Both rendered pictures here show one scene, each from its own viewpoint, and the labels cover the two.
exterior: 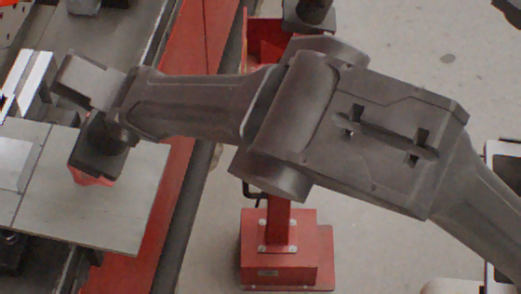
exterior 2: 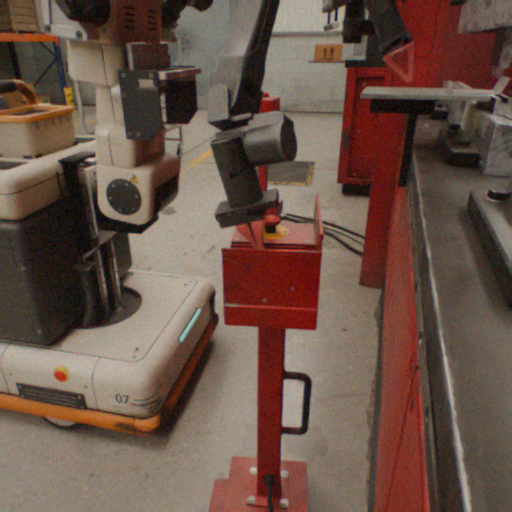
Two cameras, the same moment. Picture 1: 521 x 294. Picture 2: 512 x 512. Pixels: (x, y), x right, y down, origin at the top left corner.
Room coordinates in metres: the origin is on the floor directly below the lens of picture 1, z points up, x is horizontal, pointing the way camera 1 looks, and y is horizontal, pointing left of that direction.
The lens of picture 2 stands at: (1.72, -0.03, 1.10)
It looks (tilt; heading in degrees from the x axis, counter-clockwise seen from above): 26 degrees down; 185
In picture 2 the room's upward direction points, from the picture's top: straight up
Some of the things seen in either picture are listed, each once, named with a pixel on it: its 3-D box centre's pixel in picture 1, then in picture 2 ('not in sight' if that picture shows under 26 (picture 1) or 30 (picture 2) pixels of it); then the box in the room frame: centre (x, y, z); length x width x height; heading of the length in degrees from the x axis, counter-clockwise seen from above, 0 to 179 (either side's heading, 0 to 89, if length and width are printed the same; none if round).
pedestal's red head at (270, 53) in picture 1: (284, 76); (273, 256); (1.00, -0.05, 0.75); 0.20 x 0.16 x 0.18; 179
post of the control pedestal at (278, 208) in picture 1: (280, 179); (270, 404); (1.00, -0.05, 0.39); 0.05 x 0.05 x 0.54; 89
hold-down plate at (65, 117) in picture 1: (34, 187); (456, 144); (0.66, 0.35, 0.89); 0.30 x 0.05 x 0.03; 168
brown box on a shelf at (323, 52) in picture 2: not in sight; (328, 52); (-1.86, 0.22, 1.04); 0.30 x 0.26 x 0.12; 172
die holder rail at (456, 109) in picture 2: not in sight; (457, 101); (0.09, 0.53, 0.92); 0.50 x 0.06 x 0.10; 168
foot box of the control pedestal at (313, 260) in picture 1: (287, 247); (256, 503); (1.00, -0.08, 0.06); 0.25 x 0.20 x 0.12; 89
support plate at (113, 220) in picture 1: (65, 182); (421, 93); (0.60, 0.27, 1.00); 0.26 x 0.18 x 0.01; 78
